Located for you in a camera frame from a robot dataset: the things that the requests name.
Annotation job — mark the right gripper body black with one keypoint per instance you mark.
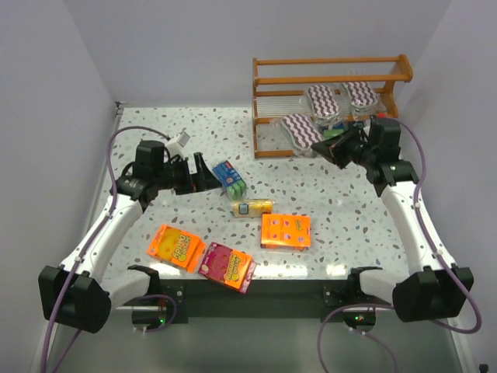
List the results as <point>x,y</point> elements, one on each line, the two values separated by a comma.
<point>347,146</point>

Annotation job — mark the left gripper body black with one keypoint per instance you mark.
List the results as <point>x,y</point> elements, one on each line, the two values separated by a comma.
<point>198,172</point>

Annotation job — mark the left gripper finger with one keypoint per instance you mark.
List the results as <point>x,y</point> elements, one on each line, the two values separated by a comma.
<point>203,172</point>
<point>204,184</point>

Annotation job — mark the blue green sponge pack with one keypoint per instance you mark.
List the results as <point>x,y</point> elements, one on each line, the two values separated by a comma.
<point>363,124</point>
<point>332,130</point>
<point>231,180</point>

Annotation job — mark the silver scourer pack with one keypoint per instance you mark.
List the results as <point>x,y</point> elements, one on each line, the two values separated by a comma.
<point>302,132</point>

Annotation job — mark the pink grey zigzag sponge pack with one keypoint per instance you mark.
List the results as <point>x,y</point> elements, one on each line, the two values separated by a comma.
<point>359,99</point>

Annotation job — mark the orange Scrub Mommy box back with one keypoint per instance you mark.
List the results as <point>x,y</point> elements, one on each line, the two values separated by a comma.
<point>286,231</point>

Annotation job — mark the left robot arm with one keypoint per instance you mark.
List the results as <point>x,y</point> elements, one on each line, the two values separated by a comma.
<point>74,293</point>

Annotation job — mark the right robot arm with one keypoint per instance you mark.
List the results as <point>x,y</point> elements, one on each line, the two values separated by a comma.
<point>436,286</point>

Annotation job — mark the orange wooden shelf rack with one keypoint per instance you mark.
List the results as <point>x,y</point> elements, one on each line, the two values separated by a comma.
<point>279,87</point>

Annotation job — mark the yellow sponge pack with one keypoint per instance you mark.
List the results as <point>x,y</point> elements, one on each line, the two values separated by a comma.
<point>251,208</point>

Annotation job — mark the orange Scrub Daddy box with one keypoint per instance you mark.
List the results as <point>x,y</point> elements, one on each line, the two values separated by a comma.
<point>179,248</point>

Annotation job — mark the pink Scrub Mommy box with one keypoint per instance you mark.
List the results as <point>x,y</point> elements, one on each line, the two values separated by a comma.
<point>231,268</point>

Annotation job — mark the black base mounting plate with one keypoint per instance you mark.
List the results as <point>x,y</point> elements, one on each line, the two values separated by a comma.
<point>264,299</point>

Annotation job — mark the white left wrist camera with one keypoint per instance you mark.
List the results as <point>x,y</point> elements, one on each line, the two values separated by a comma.
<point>176,145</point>

